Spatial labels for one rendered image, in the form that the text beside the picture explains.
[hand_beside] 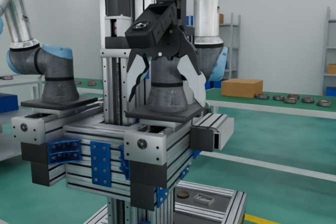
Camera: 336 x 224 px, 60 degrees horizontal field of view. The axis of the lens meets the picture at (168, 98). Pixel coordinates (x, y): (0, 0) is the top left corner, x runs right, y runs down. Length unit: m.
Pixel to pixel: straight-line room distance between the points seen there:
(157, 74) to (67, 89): 0.43
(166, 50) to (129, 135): 0.48
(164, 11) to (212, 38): 0.51
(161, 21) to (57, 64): 0.86
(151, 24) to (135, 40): 0.03
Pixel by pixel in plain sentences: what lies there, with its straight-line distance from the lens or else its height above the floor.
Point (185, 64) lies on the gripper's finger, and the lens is 0.48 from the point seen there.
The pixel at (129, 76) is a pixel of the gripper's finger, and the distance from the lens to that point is 0.53.
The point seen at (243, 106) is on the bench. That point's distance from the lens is 2.78.
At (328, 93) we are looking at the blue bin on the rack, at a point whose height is 0.41.
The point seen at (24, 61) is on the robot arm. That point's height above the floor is 1.20.
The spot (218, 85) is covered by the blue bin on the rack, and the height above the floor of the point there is 0.42.
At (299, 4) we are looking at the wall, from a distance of 6.88.
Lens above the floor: 1.25
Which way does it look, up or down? 10 degrees down
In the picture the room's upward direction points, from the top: straight up
